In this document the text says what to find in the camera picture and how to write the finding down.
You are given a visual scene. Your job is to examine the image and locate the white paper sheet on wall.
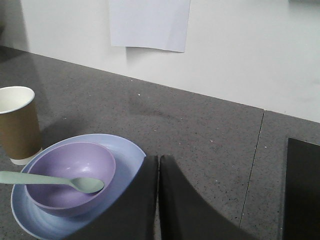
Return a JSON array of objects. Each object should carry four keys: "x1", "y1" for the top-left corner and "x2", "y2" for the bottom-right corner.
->
[{"x1": 108, "y1": 0, "x2": 191, "y2": 53}]

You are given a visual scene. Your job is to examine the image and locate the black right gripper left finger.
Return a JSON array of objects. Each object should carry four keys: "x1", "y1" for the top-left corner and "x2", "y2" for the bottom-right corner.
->
[{"x1": 66, "y1": 155, "x2": 159, "y2": 240}]

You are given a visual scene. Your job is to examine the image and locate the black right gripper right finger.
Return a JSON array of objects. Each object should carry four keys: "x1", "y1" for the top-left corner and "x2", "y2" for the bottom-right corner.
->
[{"x1": 159, "y1": 155, "x2": 254, "y2": 240}]

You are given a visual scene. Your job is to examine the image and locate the light blue round plate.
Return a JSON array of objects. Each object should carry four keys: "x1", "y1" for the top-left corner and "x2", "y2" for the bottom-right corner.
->
[{"x1": 11, "y1": 134, "x2": 146, "y2": 240}]

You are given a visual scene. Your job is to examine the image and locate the black glass stove top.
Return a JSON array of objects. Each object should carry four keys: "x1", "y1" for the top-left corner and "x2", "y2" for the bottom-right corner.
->
[{"x1": 282, "y1": 138, "x2": 320, "y2": 240}]

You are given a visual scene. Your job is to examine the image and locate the pale green plastic spoon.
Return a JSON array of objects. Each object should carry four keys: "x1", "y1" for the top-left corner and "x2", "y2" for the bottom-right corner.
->
[{"x1": 0, "y1": 171, "x2": 105, "y2": 194}]

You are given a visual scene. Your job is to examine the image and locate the brown paper cup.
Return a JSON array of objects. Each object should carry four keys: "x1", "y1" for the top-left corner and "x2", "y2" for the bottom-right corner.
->
[{"x1": 0, "y1": 86, "x2": 42, "y2": 166}]

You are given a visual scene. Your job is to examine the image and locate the purple plastic bowl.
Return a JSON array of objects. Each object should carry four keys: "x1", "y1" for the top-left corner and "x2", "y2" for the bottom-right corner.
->
[{"x1": 24, "y1": 142, "x2": 116, "y2": 217}]

